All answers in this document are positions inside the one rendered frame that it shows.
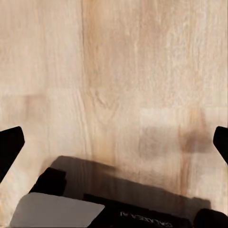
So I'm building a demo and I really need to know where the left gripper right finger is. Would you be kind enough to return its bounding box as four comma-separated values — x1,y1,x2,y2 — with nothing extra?
213,126,228,165

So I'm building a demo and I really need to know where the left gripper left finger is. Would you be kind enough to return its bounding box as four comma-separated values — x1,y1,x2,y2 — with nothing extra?
0,126,25,183

